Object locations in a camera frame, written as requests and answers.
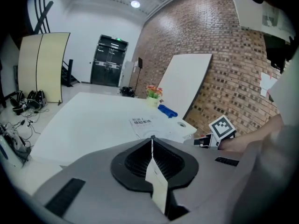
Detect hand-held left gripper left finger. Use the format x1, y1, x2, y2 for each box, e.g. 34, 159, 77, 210
32, 138, 169, 224

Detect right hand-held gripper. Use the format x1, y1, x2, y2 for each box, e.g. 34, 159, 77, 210
193, 115, 237, 150

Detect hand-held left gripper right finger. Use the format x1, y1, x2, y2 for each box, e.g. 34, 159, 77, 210
154, 137, 242, 220

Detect white paper notebook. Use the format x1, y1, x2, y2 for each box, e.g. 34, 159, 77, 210
128, 116, 169, 216

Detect person's right forearm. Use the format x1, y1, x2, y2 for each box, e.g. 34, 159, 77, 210
218, 113, 285, 153

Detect blue cloth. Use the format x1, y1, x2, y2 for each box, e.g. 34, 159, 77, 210
157, 104, 179, 119

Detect white leaning board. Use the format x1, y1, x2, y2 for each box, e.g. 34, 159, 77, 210
157, 53, 214, 121

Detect white table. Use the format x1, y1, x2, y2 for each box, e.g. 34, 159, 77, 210
29, 91, 199, 167

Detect white robot pod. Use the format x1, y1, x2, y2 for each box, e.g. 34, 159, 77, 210
0, 122, 32, 169

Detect black chest-mounted phone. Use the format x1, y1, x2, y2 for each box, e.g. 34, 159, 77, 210
263, 33, 294, 74

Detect black robot pod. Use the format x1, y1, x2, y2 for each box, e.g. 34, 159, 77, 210
9, 90, 27, 116
25, 89, 48, 111

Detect black speaker on stand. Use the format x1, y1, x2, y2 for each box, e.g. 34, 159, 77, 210
134, 56, 144, 97

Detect black staircase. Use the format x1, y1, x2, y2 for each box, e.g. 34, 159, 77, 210
60, 59, 81, 88

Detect black double door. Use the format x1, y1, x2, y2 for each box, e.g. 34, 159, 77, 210
90, 34, 130, 87

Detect beige partition panel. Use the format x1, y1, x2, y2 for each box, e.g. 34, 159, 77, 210
18, 33, 44, 96
36, 32, 71, 104

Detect black diagonal steel beams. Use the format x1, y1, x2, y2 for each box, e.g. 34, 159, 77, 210
27, 0, 55, 35

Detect white papers on wall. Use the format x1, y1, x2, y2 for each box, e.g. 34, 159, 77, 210
259, 71, 279, 98

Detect black floor cable tangle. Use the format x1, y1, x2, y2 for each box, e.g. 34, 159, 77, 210
13, 108, 50, 141

